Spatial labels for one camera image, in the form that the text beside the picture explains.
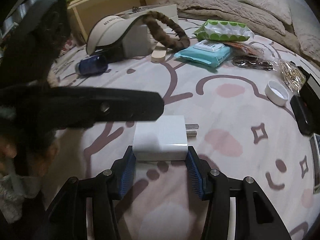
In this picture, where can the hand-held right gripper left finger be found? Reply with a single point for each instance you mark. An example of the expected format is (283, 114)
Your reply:
(127, 177)

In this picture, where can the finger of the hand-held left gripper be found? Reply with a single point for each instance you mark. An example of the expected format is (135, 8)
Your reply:
(100, 105)
(37, 30)

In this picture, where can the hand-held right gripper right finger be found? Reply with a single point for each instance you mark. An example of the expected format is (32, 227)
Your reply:
(195, 177)

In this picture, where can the white charger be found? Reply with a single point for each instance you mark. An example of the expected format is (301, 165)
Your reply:
(160, 137)

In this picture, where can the person's left hand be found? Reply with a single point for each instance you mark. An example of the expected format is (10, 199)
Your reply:
(45, 160)

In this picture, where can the blue cylinder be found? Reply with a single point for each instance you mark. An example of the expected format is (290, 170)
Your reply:
(92, 65)

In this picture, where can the printed blanket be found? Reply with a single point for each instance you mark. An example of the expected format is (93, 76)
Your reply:
(225, 130)

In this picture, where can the beige visor cap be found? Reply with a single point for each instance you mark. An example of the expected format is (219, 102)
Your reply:
(110, 30)

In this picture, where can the brown braided headband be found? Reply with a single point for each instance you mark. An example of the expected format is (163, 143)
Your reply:
(155, 27)

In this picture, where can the teal wet wipes pack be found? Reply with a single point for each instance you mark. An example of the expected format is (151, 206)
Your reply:
(200, 55)

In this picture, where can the white storage box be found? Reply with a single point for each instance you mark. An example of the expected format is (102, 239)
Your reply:
(167, 11)

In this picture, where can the white jar lid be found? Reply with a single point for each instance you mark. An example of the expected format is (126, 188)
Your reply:
(276, 93)

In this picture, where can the blue playing card deck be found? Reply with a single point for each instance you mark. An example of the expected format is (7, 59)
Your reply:
(315, 160)

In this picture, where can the black power bank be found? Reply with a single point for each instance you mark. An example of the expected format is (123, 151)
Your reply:
(301, 115)

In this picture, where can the bag of gold clips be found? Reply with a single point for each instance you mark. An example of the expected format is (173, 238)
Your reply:
(292, 75)

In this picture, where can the green white wipes pack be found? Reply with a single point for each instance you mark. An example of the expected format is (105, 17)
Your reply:
(222, 31)

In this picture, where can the black and white box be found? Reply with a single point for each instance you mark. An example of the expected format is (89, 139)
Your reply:
(310, 85)

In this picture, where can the quilted beige pillow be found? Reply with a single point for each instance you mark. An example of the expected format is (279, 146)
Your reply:
(225, 10)
(307, 42)

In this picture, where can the beige comforter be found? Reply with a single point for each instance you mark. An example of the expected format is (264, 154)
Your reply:
(287, 37)

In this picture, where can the fluffy beige pillow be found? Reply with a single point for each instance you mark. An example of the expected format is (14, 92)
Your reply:
(267, 2)

